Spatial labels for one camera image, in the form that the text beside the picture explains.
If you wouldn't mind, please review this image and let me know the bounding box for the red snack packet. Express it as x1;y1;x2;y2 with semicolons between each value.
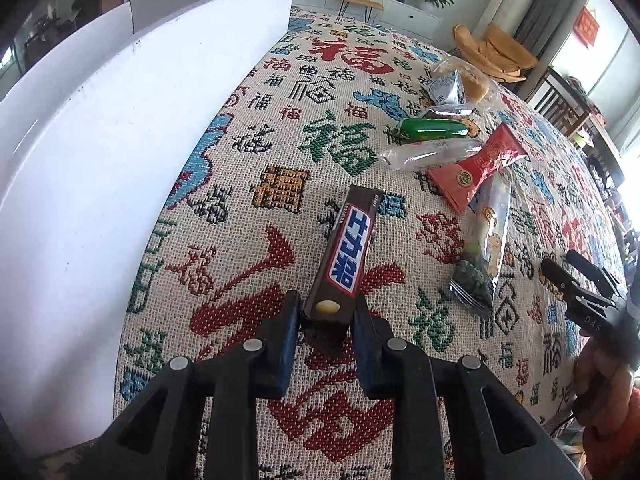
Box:
427;122;528;213

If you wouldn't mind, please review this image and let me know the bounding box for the person's right hand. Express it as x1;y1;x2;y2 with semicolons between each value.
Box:
571;339;639;436

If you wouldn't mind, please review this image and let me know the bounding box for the printed woven blanket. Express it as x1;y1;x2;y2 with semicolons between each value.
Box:
112;5;631;480

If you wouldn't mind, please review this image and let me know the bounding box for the white low cabinet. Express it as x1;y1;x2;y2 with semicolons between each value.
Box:
292;0;443;43

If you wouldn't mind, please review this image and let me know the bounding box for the wooden bench with metal legs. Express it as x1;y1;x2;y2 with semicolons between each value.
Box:
332;0;386;24

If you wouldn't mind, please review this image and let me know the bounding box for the red wall hanging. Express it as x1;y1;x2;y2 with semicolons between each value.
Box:
572;6;601;48

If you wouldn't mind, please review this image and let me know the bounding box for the brown chocolate bar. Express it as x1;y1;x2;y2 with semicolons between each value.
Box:
302;184;386;341

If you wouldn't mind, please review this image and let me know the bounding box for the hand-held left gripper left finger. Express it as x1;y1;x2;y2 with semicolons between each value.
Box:
60;290;303;480

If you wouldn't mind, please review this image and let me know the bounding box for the white board panel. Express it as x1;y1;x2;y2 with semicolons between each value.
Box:
0;0;297;453

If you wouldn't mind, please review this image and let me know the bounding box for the green sausage packet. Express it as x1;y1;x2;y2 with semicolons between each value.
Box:
397;117;473;143

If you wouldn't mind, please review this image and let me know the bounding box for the clear brown sausage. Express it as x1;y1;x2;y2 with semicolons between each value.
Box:
382;137;486;173

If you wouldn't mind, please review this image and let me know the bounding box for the dark wooden chair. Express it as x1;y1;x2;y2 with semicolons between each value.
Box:
525;65;601;138

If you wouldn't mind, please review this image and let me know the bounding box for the silver snack packet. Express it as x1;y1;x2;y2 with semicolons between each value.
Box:
420;67;478;121

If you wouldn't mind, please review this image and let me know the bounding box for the grey curtain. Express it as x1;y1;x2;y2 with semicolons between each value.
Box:
515;0;596;63

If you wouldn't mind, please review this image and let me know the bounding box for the bread in clear bag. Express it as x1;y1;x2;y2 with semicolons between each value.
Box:
432;55;493;106

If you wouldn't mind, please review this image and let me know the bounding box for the blue green snack packet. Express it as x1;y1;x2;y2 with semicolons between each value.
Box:
450;172;513;318

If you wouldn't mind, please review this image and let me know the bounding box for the person's orange clothing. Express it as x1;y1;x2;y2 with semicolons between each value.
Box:
582;385;640;480

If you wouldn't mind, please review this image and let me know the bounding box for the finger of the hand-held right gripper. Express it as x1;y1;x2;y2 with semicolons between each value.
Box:
540;258;615;312
566;249;624;298

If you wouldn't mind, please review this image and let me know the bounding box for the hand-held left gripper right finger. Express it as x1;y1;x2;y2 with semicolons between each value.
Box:
352;295;586;480

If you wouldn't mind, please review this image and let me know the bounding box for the orange lounge chair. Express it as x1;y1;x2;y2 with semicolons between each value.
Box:
452;22;539;83

